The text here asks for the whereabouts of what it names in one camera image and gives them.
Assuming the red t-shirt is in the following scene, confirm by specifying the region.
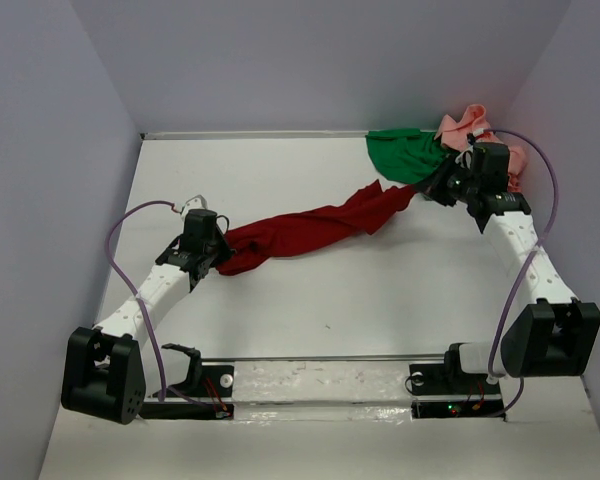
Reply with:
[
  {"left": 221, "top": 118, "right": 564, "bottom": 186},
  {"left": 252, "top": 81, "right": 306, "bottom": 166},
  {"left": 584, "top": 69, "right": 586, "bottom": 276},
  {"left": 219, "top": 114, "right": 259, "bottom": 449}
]
[{"left": 216, "top": 181, "right": 416, "bottom": 276}]

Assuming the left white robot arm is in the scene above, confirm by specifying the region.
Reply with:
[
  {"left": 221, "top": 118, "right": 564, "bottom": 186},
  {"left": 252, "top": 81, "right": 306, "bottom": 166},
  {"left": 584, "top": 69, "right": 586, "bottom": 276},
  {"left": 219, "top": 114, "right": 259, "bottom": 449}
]
[{"left": 61, "top": 195, "right": 233, "bottom": 425}]

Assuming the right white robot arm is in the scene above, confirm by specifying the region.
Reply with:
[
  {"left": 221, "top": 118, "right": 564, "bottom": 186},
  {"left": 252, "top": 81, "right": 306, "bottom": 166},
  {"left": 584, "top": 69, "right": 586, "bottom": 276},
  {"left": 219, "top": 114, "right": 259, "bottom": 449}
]
[{"left": 416, "top": 142, "right": 600, "bottom": 380}]

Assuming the pink t-shirt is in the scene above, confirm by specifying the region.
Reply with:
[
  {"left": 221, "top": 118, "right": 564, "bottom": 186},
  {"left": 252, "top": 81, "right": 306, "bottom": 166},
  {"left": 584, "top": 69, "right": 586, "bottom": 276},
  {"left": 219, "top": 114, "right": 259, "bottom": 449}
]
[{"left": 435, "top": 104, "right": 528, "bottom": 192}]

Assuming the green t-shirt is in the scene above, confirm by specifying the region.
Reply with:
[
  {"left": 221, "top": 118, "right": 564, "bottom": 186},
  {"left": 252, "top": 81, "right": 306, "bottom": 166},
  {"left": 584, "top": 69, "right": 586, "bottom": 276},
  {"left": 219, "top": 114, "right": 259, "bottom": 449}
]
[{"left": 365, "top": 128, "right": 458, "bottom": 185}]

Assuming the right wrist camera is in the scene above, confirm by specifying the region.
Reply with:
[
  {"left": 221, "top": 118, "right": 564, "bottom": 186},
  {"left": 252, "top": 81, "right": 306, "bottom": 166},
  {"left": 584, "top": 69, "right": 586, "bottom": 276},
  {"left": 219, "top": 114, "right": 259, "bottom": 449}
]
[{"left": 455, "top": 129, "right": 483, "bottom": 170}]

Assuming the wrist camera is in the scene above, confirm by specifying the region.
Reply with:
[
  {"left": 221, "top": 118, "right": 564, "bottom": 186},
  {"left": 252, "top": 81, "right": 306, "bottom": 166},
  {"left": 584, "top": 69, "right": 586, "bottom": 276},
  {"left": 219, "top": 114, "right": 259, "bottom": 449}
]
[
  {"left": 181, "top": 194, "right": 208, "bottom": 215},
  {"left": 455, "top": 129, "right": 483, "bottom": 170}
]

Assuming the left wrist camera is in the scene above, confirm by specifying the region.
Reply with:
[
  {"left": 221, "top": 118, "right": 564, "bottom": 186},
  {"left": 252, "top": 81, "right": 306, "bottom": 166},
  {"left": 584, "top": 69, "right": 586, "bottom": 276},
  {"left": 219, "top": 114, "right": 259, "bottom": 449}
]
[{"left": 181, "top": 194, "right": 208, "bottom": 215}]

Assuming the metal rail front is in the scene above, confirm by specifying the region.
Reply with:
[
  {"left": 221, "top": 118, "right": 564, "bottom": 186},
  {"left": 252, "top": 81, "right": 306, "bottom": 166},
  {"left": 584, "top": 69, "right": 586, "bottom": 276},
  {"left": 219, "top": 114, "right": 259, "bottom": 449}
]
[{"left": 203, "top": 353, "right": 444, "bottom": 363}]

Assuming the metal rail back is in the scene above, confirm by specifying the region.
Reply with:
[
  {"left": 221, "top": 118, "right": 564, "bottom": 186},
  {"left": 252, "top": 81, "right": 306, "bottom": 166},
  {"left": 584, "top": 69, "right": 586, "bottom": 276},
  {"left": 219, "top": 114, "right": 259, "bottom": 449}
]
[{"left": 140, "top": 130, "right": 367, "bottom": 141}]

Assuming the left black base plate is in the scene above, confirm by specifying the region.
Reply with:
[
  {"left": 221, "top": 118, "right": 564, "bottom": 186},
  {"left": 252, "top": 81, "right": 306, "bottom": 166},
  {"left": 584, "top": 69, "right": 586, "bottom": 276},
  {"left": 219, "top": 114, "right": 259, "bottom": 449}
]
[{"left": 139, "top": 363, "right": 235, "bottom": 421}]

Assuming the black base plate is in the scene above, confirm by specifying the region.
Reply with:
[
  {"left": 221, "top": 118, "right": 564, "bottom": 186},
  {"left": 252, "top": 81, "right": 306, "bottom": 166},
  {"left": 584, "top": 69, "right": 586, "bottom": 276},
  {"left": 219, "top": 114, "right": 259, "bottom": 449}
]
[
  {"left": 405, "top": 363, "right": 505, "bottom": 420},
  {"left": 139, "top": 363, "right": 235, "bottom": 421}
]

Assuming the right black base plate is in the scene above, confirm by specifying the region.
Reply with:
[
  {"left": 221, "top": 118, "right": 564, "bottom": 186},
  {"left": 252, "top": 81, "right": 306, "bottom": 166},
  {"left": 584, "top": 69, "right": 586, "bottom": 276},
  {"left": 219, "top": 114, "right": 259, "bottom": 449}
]
[{"left": 405, "top": 363, "right": 505, "bottom": 420}]

